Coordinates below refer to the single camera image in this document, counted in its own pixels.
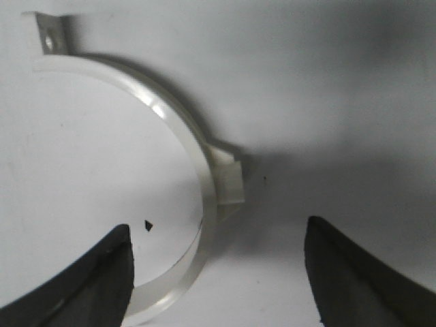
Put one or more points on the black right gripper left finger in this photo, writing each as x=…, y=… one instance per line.
x=93, y=291

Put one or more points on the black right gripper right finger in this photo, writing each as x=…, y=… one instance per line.
x=351, y=287

